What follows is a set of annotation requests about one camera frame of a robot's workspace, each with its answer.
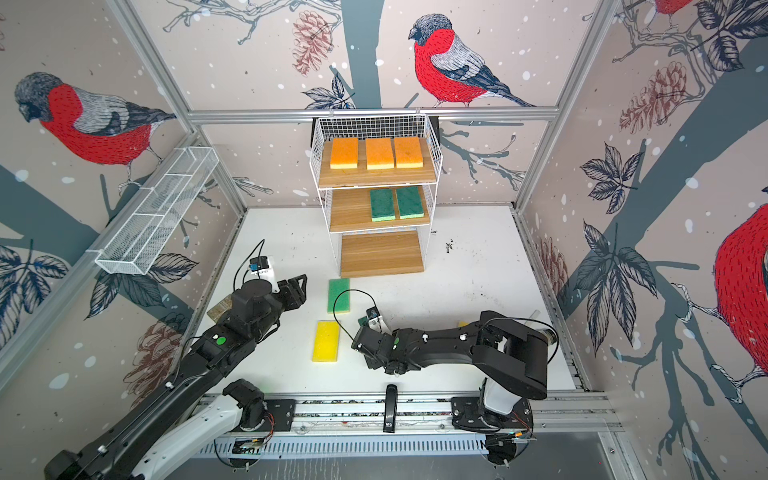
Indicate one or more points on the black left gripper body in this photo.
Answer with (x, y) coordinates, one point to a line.
(266, 323)

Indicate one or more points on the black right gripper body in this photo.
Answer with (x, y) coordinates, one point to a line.
(374, 365)

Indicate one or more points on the orange sponge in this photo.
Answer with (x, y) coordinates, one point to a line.
(344, 153)
(408, 153)
(379, 154)

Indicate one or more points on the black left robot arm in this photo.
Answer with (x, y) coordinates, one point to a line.
(117, 453)

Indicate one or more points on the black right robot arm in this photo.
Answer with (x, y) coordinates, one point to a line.
(512, 353)

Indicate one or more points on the bottom wooden shelf board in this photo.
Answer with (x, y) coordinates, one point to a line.
(380, 254)

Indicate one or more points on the top wooden shelf board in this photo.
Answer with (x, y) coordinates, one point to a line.
(362, 177)

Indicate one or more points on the light green sponge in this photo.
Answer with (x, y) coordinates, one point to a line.
(338, 300)

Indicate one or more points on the yellow sponge left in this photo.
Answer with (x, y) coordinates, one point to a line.
(326, 342)

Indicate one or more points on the black handle on rail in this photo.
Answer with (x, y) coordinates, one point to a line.
(390, 409)

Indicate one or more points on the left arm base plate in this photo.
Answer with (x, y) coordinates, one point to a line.
(270, 415)

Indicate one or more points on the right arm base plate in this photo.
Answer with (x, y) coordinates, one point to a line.
(469, 414)

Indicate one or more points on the white wire wall basket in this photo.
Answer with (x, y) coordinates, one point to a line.
(140, 238)

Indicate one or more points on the white wire three-tier shelf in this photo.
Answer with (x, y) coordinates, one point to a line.
(411, 125)

